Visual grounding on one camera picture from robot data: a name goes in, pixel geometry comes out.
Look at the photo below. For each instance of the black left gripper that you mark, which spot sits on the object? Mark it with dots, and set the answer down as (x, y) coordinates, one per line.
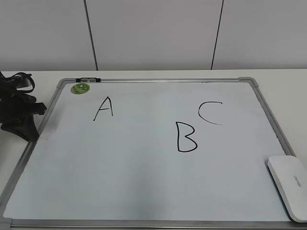
(15, 102)

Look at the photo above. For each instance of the white board eraser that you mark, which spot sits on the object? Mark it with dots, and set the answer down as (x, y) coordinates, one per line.
(290, 177)

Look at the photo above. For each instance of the round green sticker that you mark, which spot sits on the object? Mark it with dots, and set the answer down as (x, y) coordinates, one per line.
(80, 88)

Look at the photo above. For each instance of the black hanging clip on frame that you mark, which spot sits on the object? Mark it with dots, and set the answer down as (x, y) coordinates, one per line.
(88, 80)

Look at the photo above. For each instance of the white board with aluminium frame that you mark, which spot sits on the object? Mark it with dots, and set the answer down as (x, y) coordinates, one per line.
(177, 154)

